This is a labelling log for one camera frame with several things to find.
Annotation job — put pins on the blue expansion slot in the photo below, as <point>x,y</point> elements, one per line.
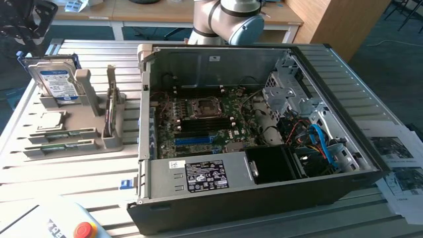
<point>191,141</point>

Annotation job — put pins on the grey power supply unit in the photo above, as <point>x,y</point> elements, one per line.
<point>164,178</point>

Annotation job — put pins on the wooden desk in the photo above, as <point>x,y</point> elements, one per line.
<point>148,12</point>

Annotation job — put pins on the green RAM stick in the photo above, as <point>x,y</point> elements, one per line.
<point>59,135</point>
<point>56,148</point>

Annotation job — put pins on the hard disk with blue label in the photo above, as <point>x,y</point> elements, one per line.
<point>56,81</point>

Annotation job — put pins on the black open PC case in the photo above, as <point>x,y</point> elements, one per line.
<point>251,210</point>

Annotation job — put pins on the silver CPU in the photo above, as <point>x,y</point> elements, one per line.
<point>49,121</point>

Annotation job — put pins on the printed paper sheet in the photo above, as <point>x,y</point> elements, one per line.
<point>406,208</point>
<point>406,178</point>
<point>390,143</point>

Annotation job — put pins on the blue disk caddy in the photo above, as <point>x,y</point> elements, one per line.
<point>21,62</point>

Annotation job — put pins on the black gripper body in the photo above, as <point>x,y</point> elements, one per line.
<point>25,17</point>

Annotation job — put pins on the CPU socket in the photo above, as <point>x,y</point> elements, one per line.
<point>205,106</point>

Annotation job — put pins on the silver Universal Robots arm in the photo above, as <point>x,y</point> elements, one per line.
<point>228,17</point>

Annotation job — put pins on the green motherboard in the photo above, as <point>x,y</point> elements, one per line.
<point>238,116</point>

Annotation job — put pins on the black expansion slot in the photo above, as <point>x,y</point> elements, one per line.
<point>191,135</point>

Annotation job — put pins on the graphics card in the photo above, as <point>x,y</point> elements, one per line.
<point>111,104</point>

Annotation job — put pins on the grey teach pendant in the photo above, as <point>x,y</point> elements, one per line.
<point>36,220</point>

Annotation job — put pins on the red emergency stop button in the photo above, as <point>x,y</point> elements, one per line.
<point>85,230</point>

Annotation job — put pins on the metal disk bay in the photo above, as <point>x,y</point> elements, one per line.
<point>280,94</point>

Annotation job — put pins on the black RAM slot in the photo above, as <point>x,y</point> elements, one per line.
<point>205,123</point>
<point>205,126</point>
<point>205,129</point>
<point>205,120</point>

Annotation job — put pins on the grey parts rack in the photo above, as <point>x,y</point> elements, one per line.
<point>89,104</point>

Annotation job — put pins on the blue plastic bracket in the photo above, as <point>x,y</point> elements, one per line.
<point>125,184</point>

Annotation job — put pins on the wooden cabinet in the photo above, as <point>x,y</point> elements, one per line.
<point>336,24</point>

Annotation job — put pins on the black chair legs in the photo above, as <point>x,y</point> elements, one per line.
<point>407,12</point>

